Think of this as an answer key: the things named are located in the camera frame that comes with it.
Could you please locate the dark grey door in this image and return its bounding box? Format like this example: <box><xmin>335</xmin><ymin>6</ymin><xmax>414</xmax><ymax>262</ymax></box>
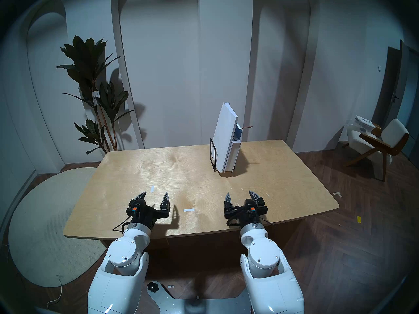
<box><xmin>373</xmin><ymin>40</ymin><xmax>419</xmax><ymax>166</ymax></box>

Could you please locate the white wooden armchair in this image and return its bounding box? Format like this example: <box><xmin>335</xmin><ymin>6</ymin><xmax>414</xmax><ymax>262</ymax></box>
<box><xmin>343</xmin><ymin>118</ymin><xmax>410</xmax><ymax>182</ymax></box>

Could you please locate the black wire book stand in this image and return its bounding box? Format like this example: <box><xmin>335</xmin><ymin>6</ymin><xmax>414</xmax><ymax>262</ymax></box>
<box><xmin>209</xmin><ymin>138</ymin><xmax>218</xmax><ymax>172</ymax></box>

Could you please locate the white floor cable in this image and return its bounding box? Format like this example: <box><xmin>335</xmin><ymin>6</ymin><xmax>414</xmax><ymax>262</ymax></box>
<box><xmin>47</xmin><ymin>276</ymin><xmax>63</xmax><ymax>310</ymax></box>

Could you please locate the tall green potted plant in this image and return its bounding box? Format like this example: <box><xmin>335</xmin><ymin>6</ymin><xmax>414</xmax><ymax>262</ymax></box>
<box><xmin>56</xmin><ymin>35</ymin><xmax>135</xmax><ymax>154</ymax></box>

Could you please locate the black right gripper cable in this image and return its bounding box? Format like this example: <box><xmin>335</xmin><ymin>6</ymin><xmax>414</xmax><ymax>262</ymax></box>
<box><xmin>226</xmin><ymin>217</ymin><xmax>273</xmax><ymax>227</ymax></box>

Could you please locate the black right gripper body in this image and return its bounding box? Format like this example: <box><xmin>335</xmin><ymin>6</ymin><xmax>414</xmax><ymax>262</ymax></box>
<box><xmin>225</xmin><ymin>199</ymin><xmax>268</xmax><ymax>228</ymax></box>

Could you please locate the round cream rug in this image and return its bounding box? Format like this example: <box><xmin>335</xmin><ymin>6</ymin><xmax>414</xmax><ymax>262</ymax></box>
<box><xmin>8</xmin><ymin>167</ymin><xmax>107</xmax><ymax>288</ymax></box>

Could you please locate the blue notebook with ribbon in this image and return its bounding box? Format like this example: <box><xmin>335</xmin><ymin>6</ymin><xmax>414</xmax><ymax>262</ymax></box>
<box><xmin>234</xmin><ymin>122</ymin><xmax>253</xmax><ymax>142</ymax></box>

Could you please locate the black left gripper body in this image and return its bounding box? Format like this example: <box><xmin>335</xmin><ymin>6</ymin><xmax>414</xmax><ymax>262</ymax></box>
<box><xmin>126</xmin><ymin>201</ymin><xmax>171</xmax><ymax>231</ymax></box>

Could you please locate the grey photo cover book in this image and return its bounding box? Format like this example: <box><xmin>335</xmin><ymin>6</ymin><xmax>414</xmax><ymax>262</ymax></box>
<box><xmin>226</xmin><ymin>138</ymin><xmax>242</xmax><ymax>172</ymax></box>

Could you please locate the white paperback book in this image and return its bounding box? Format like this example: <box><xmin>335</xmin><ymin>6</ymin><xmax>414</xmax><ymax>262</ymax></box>
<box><xmin>213</xmin><ymin>102</ymin><xmax>239</xmax><ymax>173</ymax></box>

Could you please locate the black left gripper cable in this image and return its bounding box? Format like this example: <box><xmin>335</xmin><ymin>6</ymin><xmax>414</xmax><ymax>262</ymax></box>
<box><xmin>113</xmin><ymin>218</ymin><xmax>132</xmax><ymax>232</ymax></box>

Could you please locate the grey metal robot base plate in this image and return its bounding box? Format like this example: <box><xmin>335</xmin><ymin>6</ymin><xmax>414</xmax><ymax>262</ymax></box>
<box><xmin>146</xmin><ymin>281</ymin><xmax>251</xmax><ymax>314</ymax></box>

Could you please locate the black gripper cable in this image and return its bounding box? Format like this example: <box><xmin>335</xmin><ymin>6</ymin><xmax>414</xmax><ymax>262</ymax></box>
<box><xmin>226</xmin><ymin>217</ymin><xmax>273</xmax><ymax>227</ymax></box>
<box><xmin>113</xmin><ymin>218</ymin><xmax>132</xmax><ymax>232</ymax></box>

